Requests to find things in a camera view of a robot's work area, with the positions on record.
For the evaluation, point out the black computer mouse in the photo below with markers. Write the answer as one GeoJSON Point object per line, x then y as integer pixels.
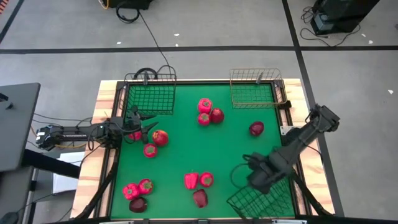
{"type": "Point", "coordinates": [7, 218]}

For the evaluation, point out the black support beam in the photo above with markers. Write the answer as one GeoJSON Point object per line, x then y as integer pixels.
{"type": "Point", "coordinates": [53, 163]}

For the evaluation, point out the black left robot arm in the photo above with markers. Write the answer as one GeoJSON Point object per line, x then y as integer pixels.
{"type": "Point", "coordinates": [77, 133]}

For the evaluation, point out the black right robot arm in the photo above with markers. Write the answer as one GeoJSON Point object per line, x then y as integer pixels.
{"type": "Point", "coordinates": [298, 140]}

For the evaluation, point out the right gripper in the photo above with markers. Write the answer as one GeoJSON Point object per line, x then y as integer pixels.
{"type": "Point", "coordinates": [264, 174]}

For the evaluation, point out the black diagonal support strut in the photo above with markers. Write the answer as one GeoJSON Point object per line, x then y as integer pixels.
{"type": "Point", "coordinates": [311, 196]}
{"type": "Point", "coordinates": [99, 193]}

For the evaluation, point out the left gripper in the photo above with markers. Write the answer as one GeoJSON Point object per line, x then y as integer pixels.
{"type": "Point", "coordinates": [133, 121]}

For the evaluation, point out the grey side table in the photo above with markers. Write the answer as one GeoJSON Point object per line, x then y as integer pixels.
{"type": "Point", "coordinates": [15, 130]}

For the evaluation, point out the red yellow apple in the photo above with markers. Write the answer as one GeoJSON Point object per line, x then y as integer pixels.
{"type": "Point", "coordinates": [160, 137]}

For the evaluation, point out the grey basket clip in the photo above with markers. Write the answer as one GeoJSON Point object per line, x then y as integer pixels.
{"type": "Point", "coordinates": [259, 77]}
{"type": "Point", "coordinates": [145, 77]}

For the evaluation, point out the table edge camera mount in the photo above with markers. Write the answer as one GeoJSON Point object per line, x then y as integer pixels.
{"type": "Point", "coordinates": [202, 221]}

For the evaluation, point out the green table mat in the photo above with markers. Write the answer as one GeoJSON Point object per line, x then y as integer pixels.
{"type": "Point", "coordinates": [192, 149]}

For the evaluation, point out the black floor box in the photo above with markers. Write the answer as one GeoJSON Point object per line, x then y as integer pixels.
{"type": "Point", "coordinates": [130, 2]}

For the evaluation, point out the black equipment case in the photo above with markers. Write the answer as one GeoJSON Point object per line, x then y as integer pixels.
{"type": "Point", "coordinates": [342, 12]}

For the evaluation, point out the silver metal bracket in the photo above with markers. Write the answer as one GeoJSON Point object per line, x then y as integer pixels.
{"type": "Point", "coordinates": [286, 130]}

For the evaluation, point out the white box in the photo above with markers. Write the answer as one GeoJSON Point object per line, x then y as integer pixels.
{"type": "Point", "coordinates": [63, 179]}

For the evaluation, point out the dark red apple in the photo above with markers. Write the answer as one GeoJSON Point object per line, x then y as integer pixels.
{"type": "Point", "coordinates": [200, 198]}
{"type": "Point", "coordinates": [217, 115]}
{"type": "Point", "coordinates": [256, 128]}

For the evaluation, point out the dark maroon apple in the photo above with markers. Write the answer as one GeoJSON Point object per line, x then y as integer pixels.
{"type": "Point", "coordinates": [138, 205]}

